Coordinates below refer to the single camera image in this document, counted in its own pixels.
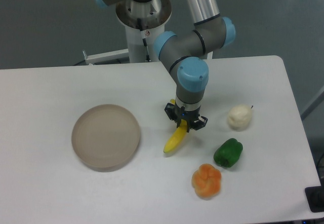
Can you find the white garlic bulb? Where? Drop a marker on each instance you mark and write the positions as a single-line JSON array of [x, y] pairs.
[[239, 117]]

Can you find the white left bracket bar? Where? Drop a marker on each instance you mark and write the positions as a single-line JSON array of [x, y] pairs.
[[107, 57]]

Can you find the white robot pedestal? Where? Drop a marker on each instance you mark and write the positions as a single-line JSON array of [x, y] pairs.
[[143, 23]]

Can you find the green bell pepper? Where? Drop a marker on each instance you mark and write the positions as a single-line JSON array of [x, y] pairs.
[[228, 153]]

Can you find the white right bracket bar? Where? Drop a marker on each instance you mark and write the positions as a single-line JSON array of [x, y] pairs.
[[210, 56]]

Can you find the yellow banana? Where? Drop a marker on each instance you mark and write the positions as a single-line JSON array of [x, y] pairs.
[[175, 140]]

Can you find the beige round plate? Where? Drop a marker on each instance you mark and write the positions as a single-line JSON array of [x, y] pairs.
[[105, 137]]

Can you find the black device at table edge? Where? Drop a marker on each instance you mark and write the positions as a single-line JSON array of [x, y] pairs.
[[314, 197]]

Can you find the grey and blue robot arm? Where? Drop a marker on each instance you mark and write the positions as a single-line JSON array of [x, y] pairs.
[[182, 56]]

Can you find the white bracket bar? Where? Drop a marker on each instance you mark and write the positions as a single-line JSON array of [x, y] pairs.
[[210, 56], [107, 57]]

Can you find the peeled orange mandarin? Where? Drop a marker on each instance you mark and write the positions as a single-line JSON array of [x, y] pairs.
[[206, 181]]

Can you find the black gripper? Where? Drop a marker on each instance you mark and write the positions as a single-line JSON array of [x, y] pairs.
[[188, 113]]

